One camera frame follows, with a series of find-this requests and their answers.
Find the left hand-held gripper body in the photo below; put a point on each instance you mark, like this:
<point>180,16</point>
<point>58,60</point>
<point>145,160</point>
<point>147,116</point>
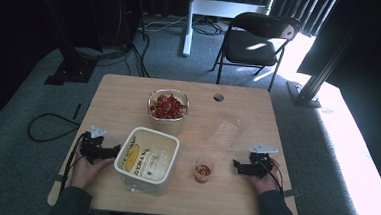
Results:
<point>93,148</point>

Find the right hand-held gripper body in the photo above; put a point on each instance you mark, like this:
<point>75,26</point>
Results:
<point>260,165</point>

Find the white square bin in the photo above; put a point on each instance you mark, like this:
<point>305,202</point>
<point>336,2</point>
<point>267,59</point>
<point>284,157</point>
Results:
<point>121,171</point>

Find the clear plastic tray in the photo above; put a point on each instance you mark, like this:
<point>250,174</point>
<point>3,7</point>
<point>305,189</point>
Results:
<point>225,131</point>

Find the small clear plastic cup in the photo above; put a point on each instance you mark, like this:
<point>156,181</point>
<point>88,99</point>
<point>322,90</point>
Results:
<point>203,170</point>

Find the person's right hand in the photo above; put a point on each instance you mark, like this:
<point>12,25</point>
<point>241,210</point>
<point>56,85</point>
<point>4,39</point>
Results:
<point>267,184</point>

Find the person's left hand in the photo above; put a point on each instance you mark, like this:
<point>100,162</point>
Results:
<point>84,174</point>

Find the small black floor strip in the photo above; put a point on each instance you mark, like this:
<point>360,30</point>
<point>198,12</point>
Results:
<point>76,111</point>

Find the grey tape piece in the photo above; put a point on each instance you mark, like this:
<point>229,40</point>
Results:
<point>55,178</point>
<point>291,193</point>

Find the glass bowl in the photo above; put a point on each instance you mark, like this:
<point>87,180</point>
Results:
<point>167,119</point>

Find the pile of red chili pieces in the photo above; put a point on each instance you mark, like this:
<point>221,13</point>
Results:
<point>167,106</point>

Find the black floor stand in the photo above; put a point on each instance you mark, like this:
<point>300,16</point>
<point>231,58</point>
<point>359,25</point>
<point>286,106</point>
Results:
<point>70,70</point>

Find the black folding chair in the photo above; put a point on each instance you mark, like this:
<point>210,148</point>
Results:
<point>252,47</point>

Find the dark pleated curtain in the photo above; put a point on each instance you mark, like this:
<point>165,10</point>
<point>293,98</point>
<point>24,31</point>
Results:
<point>301,10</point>

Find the black metal post stand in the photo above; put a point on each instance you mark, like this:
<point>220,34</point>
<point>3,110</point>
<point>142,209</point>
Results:
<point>308,91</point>

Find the white desk frame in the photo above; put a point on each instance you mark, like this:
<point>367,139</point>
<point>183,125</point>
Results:
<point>188,27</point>

